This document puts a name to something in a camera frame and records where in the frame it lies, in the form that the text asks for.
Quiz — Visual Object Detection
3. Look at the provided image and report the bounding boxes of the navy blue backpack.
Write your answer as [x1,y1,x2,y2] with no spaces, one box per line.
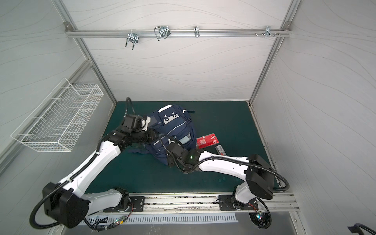
[128,104,197,166]

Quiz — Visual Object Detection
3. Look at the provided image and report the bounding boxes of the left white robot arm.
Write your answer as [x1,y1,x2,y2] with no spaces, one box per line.
[29,115,157,229]

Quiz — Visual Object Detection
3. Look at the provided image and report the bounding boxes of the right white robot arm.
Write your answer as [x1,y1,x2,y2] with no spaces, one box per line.
[165,142,290,204]

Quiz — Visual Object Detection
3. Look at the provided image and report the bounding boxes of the red booklet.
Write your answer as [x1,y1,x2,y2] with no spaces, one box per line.
[196,133,219,149]

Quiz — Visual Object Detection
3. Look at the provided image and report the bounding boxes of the metal double hook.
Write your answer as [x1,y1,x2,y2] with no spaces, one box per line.
[153,25,171,41]

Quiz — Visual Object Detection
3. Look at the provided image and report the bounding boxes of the small metal hook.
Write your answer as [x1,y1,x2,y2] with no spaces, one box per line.
[193,26,200,38]

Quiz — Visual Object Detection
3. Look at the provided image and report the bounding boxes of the aluminium cross bar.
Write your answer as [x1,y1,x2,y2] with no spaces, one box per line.
[66,28,292,38]

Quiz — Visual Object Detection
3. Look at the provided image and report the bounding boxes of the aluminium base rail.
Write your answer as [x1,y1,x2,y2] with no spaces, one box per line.
[130,192,300,214]

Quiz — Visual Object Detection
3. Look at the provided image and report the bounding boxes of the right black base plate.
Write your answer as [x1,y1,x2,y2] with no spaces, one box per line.
[215,194,259,211]

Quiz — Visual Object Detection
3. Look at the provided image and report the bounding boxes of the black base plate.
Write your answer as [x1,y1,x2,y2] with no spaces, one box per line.
[103,196,145,213]
[215,194,259,211]

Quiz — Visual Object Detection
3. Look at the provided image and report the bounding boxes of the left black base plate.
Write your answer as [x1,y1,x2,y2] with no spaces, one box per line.
[103,196,145,213]

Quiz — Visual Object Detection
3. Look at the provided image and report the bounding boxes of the white wire basket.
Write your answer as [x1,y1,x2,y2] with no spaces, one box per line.
[10,78,104,152]

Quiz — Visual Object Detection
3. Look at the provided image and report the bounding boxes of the white slotted cable duct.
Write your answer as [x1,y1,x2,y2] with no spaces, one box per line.
[85,213,239,226]

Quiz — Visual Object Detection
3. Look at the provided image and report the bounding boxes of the right black cable coil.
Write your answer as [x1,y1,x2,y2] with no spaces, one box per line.
[249,196,273,229]

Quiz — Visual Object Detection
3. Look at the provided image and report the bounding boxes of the left black cable bundle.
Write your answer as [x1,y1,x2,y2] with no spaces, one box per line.
[83,202,134,232]

